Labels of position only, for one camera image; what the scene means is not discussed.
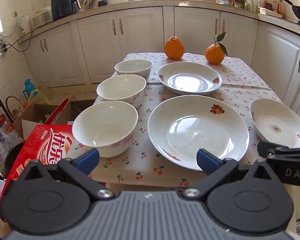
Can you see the white floral bowl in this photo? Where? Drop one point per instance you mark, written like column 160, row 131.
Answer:
column 105, row 120
column 132, row 66
column 120, row 87

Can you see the row of condiment bottles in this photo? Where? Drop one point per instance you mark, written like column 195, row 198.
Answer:
column 250, row 5

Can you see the clear plastic bag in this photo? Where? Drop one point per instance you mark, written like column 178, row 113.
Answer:
column 5, row 135

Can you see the orange with leaf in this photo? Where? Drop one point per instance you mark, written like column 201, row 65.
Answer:
column 214, row 54

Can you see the red printed carton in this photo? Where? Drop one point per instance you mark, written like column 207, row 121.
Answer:
column 47, row 142

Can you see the blue thermos jug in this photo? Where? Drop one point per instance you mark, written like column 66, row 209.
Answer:
column 28, row 87

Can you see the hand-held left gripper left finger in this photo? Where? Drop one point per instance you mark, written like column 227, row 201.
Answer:
column 87, row 160

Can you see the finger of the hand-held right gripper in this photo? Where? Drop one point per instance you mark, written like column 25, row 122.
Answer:
column 266, row 148

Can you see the yellow plastic bag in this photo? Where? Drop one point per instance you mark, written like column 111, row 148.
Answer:
column 41, row 96

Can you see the cherry print tablecloth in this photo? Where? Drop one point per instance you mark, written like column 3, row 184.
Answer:
column 145, row 161

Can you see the white electric kettle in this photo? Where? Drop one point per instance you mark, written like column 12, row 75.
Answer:
column 25, row 22

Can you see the white power strip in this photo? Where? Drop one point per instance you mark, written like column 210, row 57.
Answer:
column 2, row 46

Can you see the white kitchen cabinets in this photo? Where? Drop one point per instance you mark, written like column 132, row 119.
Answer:
column 140, row 30

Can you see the white wall socket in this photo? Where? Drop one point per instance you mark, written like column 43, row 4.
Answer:
column 15, row 13

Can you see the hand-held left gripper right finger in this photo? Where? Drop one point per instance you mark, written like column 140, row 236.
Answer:
column 207, row 161

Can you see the black air fryer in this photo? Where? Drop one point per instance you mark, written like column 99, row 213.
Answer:
column 62, row 5

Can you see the wicker basket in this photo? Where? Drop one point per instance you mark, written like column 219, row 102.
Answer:
column 16, row 112

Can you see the white pink-flower deep plate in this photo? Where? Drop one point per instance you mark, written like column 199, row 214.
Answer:
column 272, row 115

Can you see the large white fruit-print plate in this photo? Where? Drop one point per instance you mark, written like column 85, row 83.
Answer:
column 190, row 120

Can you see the white rice cooker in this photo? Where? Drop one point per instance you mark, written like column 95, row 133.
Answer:
column 41, row 16

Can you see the open cardboard box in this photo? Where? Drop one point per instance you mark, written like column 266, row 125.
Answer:
column 32, row 112

